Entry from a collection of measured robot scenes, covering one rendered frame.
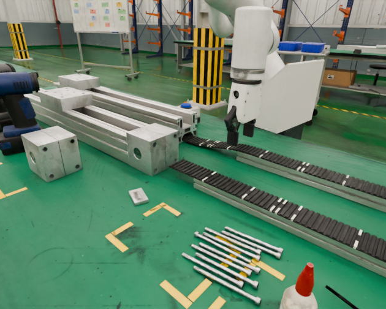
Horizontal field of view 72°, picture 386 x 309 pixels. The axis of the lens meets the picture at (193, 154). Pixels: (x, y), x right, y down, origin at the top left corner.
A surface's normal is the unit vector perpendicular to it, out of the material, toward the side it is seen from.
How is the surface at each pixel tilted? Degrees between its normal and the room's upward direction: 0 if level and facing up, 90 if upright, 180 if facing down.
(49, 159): 90
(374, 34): 90
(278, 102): 90
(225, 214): 0
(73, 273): 0
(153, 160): 90
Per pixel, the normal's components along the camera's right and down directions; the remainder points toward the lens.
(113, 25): -0.37, 0.39
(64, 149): 0.76, 0.30
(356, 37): -0.66, 0.31
